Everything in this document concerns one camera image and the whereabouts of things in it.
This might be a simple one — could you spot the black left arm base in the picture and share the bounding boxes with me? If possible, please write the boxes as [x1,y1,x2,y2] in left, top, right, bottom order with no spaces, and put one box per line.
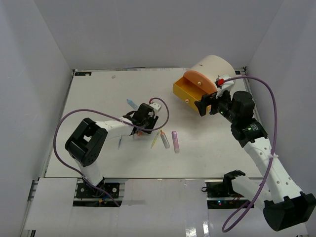
[73,179,125,207]

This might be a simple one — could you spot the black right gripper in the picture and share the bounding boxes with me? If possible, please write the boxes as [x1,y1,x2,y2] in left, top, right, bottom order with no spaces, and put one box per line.
[194,87,238,124]

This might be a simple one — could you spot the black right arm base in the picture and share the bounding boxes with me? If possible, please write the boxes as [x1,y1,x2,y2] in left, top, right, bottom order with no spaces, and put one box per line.
[201,181,247,210]

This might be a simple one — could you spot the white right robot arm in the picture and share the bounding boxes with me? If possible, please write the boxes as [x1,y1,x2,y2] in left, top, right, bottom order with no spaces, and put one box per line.
[195,91,316,231]

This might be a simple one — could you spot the round three-drawer storage box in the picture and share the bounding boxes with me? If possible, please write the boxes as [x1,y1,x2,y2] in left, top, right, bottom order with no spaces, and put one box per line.
[173,55,236,112]

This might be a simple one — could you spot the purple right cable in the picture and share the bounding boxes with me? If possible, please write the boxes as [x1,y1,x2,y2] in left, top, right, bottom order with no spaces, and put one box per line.
[215,75,277,233]

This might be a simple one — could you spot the light blue highlighter body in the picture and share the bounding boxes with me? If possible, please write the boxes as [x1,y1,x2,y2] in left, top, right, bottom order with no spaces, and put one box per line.
[127,99,138,110]

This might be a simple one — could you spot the thin yellow highlighter pen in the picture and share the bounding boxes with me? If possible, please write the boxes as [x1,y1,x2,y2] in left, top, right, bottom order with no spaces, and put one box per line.
[151,129,162,149]

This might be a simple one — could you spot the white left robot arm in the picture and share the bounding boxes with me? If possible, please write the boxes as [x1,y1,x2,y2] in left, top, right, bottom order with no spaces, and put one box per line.
[65,103,161,197]

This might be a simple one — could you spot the orange tipped highlighter body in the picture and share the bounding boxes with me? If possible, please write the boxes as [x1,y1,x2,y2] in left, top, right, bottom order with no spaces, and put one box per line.
[160,131,170,149]

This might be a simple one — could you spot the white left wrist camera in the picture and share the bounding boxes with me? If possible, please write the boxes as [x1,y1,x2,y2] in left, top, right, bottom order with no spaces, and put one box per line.
[149,102,161,114]

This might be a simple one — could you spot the pink purple highlighter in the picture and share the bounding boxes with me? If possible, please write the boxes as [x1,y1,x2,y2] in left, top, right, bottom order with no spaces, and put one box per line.
[171,131,180,154]

